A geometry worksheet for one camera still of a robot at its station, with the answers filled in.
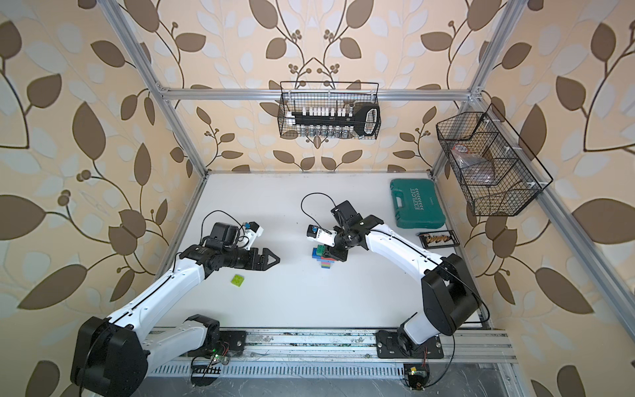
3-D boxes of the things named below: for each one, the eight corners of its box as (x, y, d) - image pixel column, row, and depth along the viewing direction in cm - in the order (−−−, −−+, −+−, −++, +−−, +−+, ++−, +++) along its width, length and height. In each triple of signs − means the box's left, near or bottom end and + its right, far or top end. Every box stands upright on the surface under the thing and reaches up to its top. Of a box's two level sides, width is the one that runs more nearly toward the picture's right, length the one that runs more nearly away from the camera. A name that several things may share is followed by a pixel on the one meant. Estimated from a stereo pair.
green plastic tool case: (398, 232, 103) (402, 223, 97) (389, 189, 119) (392, 179, 113) (444, 232, 103) (451, 223, 97) (429, 189, 119) (434, 179, 113)
